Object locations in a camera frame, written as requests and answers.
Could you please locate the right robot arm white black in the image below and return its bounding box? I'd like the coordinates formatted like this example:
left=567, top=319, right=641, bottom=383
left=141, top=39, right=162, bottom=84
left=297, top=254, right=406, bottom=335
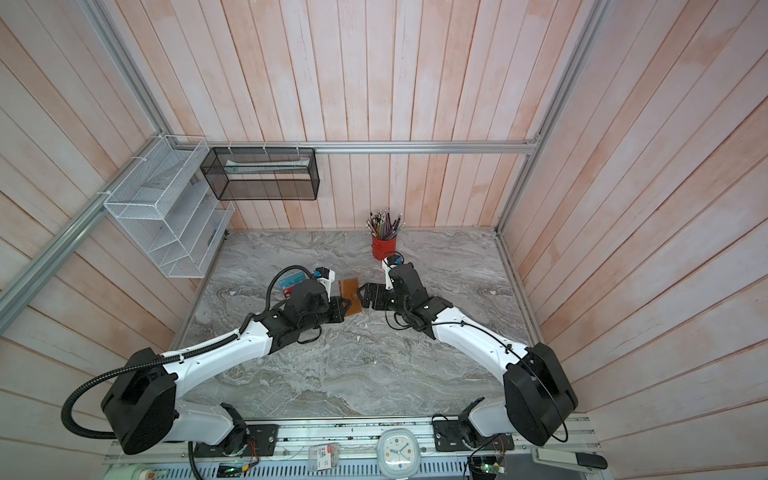
left=357, top=263, right=578, bottom=447

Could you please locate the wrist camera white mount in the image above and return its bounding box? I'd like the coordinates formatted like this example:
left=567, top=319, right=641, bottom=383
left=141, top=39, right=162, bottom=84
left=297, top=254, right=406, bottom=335
left=382, top=251, right=404, bottom=290
left=314, top=267, right=336, bottom=298

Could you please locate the green circuit board right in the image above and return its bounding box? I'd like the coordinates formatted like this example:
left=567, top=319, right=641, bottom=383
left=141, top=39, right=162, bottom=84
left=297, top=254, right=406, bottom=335
left=466, top=456, right=506, bottom=480

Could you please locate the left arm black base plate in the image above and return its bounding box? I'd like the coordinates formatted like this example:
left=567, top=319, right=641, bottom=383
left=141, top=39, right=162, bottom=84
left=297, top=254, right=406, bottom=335
left=193, top=424, right=279, bottom=458

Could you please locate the black mesh wall basket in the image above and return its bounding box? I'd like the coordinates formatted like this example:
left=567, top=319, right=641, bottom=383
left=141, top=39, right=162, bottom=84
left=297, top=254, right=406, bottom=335
left=201, top=146, right=320, bottom=201

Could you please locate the aluminium mounting rail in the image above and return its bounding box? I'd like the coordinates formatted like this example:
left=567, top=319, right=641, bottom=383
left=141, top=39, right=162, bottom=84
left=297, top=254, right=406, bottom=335
left=103, top=415, right=612, bottom=479

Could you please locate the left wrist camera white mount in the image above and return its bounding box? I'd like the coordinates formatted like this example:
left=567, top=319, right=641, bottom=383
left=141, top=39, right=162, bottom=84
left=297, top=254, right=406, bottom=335
left=314, top=267, right=336, bottom=298

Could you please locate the white wire mesh shelf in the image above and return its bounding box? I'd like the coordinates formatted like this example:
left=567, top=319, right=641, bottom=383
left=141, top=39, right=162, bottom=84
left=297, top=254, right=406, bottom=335
left=104, top=135, right=235, bottom=279

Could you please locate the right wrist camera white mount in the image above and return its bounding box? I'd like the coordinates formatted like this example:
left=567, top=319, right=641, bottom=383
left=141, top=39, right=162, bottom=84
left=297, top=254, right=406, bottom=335
left=382, top=251, right=404, bottom=290

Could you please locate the red metal pencil bucket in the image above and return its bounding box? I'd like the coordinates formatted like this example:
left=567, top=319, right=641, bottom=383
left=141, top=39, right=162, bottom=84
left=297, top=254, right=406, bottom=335
left=372, top=237, right=397, bottom=261

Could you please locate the green circuit board left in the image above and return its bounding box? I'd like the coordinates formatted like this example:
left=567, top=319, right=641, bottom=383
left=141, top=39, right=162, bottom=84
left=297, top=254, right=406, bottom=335
left=216, top=462, right=250, bottom=479

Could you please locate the white analog clock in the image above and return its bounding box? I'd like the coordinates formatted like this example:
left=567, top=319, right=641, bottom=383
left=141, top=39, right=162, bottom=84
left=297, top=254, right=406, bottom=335
left=376, top=428, right=421, bottom=479

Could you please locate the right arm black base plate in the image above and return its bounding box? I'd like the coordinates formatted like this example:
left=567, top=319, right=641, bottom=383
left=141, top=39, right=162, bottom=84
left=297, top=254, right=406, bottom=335
left=430, top=415, right=515, bottom=452

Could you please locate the bundle of coloured pencils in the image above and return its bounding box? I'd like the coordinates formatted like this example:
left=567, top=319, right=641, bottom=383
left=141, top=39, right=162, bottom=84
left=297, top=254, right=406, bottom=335
left=366, top=209, right=404, bottom=241

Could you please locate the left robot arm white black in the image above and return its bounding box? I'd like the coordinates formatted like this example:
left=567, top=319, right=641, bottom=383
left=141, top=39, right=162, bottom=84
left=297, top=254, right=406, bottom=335
left=102, top=279, right=352, bottom=455

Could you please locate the clear acrylic card display stand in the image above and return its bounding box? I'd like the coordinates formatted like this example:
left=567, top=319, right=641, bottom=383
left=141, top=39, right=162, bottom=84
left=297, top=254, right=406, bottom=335
left=273, top=265, right=331, bottom=295

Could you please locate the green circuit board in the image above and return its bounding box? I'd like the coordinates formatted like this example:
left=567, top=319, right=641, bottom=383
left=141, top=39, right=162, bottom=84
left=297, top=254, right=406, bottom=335
left=466, top=456, right=506, bottom=480
left=216, top=462, right=250, bottom=479

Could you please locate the black corrugated cable hose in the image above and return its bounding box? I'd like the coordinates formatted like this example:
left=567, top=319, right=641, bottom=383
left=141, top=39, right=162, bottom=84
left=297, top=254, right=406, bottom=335
left=60, top=263, right=316, bottom=440

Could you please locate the small red white box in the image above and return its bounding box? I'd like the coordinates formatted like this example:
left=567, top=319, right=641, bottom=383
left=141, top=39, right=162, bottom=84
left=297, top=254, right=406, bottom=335
left=308, top=443, right=339, bottom=473

